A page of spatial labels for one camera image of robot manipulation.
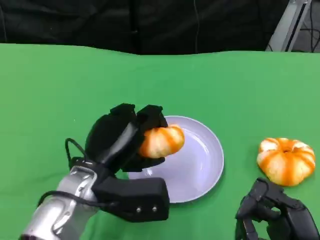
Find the black background cable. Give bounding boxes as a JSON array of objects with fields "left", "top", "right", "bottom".
[{"left": 298, "top": 0, "right": 320, "bottom": 53}]

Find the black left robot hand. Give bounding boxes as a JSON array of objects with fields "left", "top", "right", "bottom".
[{"left": 84, "top": 102, "right": 169, "bottom": 177}]

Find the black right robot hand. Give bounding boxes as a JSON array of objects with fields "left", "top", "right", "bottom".
[{"left": 234, "top": 177, "right": 320, "bottom": 240}]

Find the black backdrop curtain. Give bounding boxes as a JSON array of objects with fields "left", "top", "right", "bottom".
[{"left": 0, "top": 0, "right": 291, "bottom": 56}]

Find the silver metal frame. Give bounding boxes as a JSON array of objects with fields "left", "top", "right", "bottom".
[{"left": 264, "top": 0, "right": 320, "bottom": 53}]

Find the green table cloth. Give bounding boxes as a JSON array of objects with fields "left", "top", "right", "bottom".
[{"left": 0, "top": 42, "right": 320, "bottom": 240}]

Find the lilac plate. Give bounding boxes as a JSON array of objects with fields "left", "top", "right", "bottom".
[{"left": 127, "top": 115, "right": 225, "bottom": 204}]

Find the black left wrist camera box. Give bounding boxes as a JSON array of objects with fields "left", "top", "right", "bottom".
[{"left": 91, "top": 176, "right": 170, "bottom": 223}]

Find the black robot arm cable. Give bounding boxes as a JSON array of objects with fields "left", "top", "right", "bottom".
[
  {"left": 64, "top": 137, "right": 87, "bottom": 171},
  {"left": 36, "top": 190, "right": 121, "bottom": 210}
]

